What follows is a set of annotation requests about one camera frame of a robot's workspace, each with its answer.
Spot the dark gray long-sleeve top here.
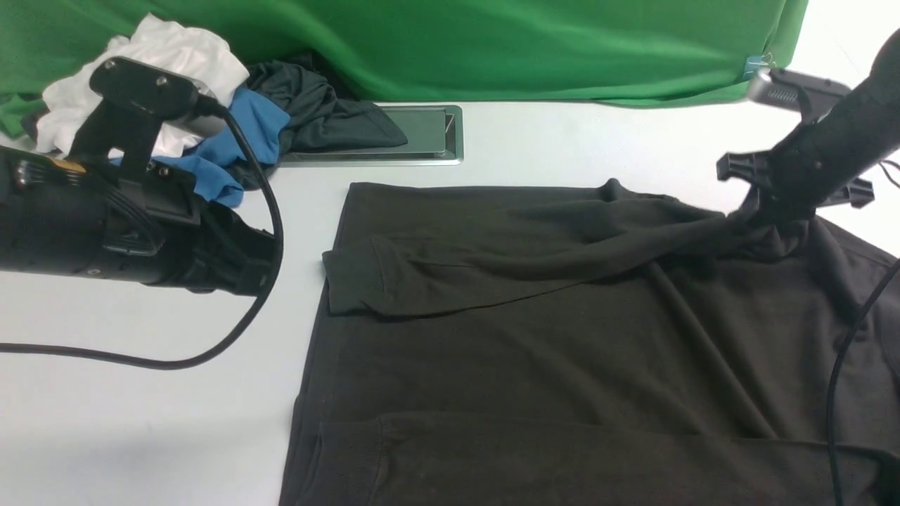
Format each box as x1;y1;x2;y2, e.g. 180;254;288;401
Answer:
279;179;894;505

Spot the blue binder clip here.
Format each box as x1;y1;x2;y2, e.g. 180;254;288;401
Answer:
740;53;777;81

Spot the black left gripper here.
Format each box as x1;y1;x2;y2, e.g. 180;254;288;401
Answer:
116;179;276;296

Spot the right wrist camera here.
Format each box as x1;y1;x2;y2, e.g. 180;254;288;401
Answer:
747;67;851;124

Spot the blue crumpled garment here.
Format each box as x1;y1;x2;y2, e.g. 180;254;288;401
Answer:
151;87;289;210

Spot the dark teal crumpled garment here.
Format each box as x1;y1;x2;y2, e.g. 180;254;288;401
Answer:
229;53;408;177

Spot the black left camera cable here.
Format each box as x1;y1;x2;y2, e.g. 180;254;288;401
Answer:
0;105;285;371

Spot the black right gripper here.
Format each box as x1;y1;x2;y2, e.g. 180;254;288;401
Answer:
716;33;899;221

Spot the green backdrop cloth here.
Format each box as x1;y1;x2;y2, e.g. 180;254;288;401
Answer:
1;1;807;137

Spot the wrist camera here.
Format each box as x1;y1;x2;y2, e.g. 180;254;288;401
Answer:
68;57;227;175
747;67;851;124

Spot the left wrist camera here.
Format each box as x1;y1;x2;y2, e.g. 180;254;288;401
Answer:
68;57;227;175

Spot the metal table cable hatch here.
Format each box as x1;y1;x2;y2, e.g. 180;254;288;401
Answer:
282;105;464;167

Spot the white crumpled garment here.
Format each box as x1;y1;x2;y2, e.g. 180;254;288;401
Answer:
35;13;250;159

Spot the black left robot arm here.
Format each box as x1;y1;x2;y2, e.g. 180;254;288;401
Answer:
1;147;278;296

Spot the black right camera cable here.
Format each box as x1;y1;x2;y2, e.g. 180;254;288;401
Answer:
826;158;900;506

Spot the black camera cable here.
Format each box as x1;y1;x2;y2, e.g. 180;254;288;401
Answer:
0;105;285;371
826;158;900;506

